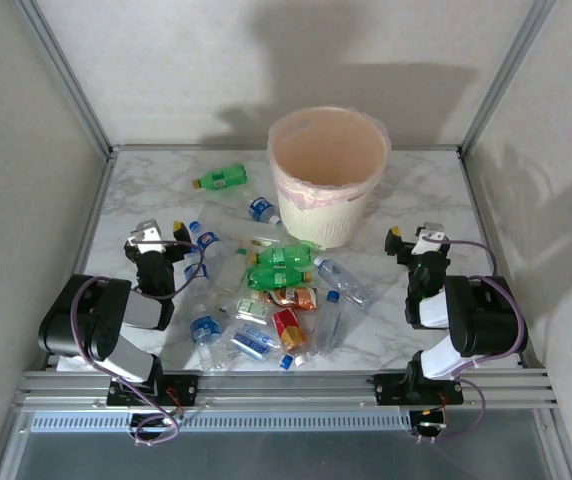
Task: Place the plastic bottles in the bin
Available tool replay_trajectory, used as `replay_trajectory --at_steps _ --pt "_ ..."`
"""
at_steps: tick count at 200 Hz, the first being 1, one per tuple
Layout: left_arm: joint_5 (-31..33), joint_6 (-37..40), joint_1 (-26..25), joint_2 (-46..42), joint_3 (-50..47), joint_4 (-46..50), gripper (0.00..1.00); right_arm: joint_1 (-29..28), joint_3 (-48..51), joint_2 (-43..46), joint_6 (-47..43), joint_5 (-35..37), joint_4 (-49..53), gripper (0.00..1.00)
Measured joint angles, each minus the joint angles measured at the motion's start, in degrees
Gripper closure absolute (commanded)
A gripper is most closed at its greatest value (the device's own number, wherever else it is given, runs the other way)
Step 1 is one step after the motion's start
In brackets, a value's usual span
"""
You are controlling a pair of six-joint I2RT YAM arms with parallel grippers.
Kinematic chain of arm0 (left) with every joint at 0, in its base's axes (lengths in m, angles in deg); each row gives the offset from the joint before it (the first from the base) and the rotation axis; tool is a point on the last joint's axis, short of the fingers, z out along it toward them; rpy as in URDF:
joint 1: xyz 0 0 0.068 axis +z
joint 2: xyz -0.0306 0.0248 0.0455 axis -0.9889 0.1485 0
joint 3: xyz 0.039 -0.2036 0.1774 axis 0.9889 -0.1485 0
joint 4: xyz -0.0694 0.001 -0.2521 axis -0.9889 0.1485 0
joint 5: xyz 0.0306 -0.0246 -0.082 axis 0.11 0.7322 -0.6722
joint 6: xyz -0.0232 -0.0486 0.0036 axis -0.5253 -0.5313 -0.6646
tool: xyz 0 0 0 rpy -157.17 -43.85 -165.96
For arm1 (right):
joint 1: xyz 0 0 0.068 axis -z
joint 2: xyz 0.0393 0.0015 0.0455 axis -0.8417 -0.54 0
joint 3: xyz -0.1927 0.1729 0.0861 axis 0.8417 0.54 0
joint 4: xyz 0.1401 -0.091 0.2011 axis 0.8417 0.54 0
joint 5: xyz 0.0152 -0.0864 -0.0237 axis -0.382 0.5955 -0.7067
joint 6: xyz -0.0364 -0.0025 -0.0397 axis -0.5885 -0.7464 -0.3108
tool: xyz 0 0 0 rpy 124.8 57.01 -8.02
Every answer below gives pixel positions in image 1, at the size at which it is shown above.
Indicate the red gold coffee bottle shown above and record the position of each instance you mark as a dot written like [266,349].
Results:
[288,327]

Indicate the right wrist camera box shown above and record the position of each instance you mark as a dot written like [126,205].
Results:
[431,242]

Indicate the clear bottle green-white label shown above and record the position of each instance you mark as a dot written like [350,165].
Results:
[251,309]

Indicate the clear bottle white cap green band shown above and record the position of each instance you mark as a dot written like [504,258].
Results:
[231,272]

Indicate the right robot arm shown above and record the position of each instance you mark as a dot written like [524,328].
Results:
[481,315]

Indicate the aluminium table edge rail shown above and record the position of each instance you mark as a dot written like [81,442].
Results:
[89,225]
[476,200]

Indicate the aluminium frame post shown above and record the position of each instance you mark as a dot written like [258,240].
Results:
[506,75]
[66,75]

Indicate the aluminium frame leg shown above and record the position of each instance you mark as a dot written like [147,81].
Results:
[8,445]
[561,445]

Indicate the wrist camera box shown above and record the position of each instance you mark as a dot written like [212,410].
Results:
[431,242]
[148,235]

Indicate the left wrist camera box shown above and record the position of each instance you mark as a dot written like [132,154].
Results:
[148,235]

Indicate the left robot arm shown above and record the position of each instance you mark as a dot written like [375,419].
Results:
[86,320]

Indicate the cream plastic waste bin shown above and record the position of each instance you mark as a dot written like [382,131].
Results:
[326,220]

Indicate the green Sprite bottle yellow cap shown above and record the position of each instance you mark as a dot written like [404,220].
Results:
[276,277]
[221,177]
[281,256]

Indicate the clear bottle red-blue oval logo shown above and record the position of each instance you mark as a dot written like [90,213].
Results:
[208,240]

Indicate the clear bottle blue-white label blue cap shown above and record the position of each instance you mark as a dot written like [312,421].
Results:
[253,342]

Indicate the bronze Nescafe coffee bottle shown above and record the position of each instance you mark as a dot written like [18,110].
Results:
[291,298]

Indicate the clear bottle blue wrap label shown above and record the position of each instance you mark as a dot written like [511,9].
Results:
[206,330]
[196,272]

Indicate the clear bottle blue label white cap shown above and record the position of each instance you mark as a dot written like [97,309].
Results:
[261,209]

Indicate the pink plastic bin liner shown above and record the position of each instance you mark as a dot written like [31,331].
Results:
[326,150]

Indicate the wide aluminium extrusion rail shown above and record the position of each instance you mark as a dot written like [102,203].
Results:
[286,390]

